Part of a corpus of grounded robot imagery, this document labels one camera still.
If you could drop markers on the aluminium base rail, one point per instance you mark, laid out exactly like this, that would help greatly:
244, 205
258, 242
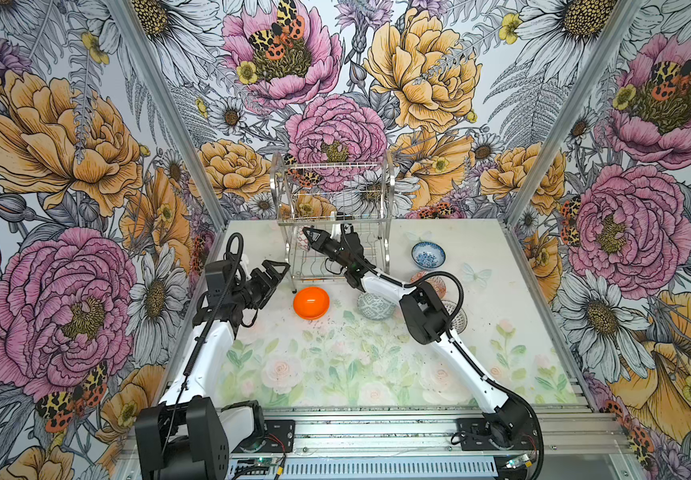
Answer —
403, 443

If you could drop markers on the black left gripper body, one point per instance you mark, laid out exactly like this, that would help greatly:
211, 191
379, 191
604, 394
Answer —
252, 292

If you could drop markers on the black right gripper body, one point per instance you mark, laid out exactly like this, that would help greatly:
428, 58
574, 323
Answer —
334, 248

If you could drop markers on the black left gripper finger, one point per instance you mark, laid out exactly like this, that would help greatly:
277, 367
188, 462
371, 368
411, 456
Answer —
276, 267
274, 279

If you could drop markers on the aluminium corner post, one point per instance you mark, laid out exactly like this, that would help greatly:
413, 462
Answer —
611, 37
147, 63

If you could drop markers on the aluminium left corner post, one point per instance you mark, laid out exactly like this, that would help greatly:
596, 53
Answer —
147, 63

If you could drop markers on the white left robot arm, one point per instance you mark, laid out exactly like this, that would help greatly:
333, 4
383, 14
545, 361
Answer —
186, 435

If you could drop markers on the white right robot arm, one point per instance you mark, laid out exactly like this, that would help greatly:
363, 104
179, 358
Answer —
429, 305

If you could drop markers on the aluminium right corner post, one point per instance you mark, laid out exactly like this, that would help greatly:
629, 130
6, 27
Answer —
611, 37

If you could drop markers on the grey dotted white bowl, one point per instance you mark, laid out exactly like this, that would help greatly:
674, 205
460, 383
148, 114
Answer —
460, 320

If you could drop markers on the chrome wire dish rack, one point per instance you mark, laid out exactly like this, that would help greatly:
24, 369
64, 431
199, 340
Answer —
326, 196

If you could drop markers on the plain orange bowl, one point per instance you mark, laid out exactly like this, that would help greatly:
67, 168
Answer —
311, 303

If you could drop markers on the blue floral white bowl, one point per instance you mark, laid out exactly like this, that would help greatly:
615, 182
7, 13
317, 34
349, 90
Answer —
428, 255

